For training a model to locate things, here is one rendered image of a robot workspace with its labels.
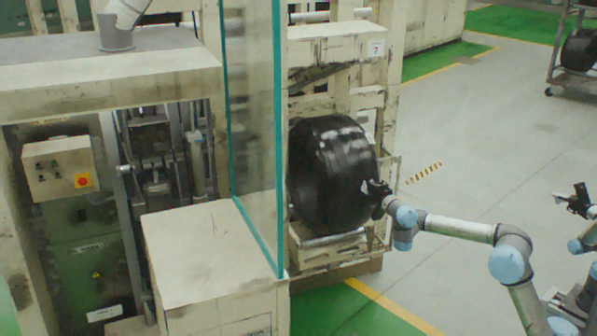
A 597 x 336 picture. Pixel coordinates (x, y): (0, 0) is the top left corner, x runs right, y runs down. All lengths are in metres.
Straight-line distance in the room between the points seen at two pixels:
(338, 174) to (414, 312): 1.53
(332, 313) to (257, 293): 1.76
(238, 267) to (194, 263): 0.15
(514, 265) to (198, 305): 1.03
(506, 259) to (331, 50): 1.20
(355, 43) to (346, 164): 0.61
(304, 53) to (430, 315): 1.90
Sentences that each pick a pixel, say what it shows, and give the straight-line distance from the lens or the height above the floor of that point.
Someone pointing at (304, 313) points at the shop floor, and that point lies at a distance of 3.38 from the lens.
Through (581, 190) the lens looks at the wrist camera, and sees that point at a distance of 2.75.
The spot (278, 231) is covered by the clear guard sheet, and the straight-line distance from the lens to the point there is 1.55.
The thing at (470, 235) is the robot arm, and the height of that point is 1.22.
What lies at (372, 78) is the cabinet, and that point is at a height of 0.20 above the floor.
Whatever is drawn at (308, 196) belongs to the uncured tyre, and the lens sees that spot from 2.67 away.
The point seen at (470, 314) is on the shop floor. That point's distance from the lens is 3.55.
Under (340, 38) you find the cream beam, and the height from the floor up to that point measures 1.76.
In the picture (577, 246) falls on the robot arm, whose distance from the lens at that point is 2.62.
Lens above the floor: 2.34
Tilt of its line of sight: 28 degrees down
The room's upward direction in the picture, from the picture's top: straight up
